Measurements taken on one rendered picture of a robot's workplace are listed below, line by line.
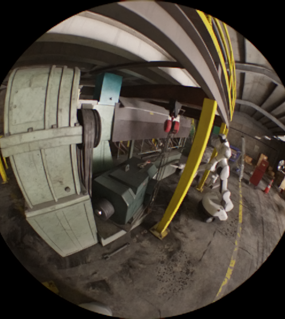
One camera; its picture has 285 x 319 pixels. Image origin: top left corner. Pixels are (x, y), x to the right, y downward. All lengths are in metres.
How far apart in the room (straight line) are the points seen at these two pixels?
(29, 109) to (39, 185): 0.45
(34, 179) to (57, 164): 0.19
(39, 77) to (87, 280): 1.69
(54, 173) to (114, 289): 1.25
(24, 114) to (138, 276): 1.65
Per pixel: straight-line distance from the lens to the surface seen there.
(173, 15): 0.55
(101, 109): 1.29
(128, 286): 1.46
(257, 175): 5.43
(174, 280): 1.59
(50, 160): 0.72
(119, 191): 0.92
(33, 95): 0.69
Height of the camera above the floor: 1.46
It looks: 24 degrees down
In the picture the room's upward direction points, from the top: 11 degrees clockwise
